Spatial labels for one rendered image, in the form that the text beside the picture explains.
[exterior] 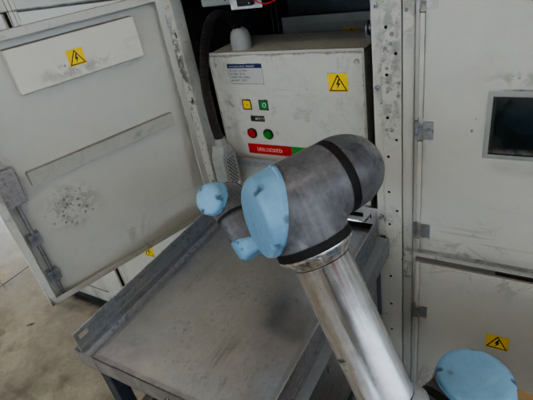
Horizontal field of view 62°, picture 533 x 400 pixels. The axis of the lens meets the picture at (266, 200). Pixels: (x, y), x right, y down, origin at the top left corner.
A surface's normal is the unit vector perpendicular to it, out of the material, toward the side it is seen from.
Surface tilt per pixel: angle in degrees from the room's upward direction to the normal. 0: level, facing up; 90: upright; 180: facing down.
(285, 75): 90
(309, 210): 64
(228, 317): 0
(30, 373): 0
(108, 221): 90
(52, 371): 0
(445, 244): 90
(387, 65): 90
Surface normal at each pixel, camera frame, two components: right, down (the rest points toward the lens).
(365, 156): 0.42, -0.35
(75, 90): 0.67, 0.29
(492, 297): -0.48, 0.52
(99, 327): 0.86, 0.14
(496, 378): -0.11, -0.86
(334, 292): -0.12, 0.16
